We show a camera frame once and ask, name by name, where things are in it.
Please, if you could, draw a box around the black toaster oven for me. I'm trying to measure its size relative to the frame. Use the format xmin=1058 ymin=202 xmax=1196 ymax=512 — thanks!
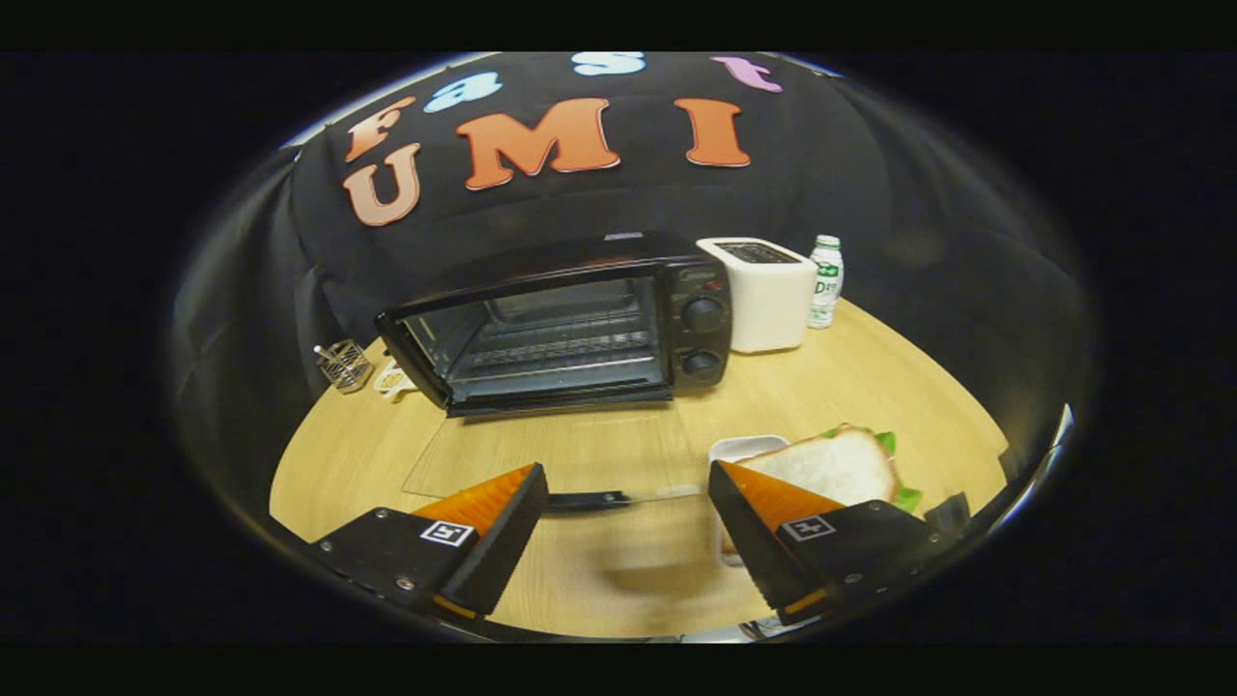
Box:
xmin=375 ymin=230 xmax=734 ymax=513

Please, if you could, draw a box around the white plastic tray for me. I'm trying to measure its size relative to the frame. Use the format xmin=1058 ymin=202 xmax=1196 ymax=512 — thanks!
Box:
xmin=708 ymin=435 xmax=791 ymax=566

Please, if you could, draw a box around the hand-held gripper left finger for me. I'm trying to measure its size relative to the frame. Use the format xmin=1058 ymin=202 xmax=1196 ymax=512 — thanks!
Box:
xmin=309 ymin=462 xmax=550 ymax=620

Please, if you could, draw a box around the white pop-up toaster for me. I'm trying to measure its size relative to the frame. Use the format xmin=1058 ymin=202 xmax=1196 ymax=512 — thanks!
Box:
xmin=696 ymin=237 xmax=819 ymax=355

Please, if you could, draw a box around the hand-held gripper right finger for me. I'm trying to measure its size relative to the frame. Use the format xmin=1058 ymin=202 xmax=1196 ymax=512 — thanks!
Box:
xmin=708 ymin=459 xmax=958 ymax=626

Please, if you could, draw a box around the sandwich with lettuce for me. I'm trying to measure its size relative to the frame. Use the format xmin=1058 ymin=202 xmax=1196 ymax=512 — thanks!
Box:
xmin=739 ymin=423 xmax=924 ymax=515

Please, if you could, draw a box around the metal wire holder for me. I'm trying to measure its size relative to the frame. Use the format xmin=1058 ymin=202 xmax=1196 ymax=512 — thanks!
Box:
xmin=313 ymin=339 xmax=375 ymax=393

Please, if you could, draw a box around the small white patterned dish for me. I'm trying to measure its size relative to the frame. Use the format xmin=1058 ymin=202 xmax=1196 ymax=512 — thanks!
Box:
xmin=373 ymin=360 xmax=418 ymax=401

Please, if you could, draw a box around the small white drink bottle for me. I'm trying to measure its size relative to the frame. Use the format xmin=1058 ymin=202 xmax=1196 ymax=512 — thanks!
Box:
xmin=808 ymin=235 xmax=845 ymax=331

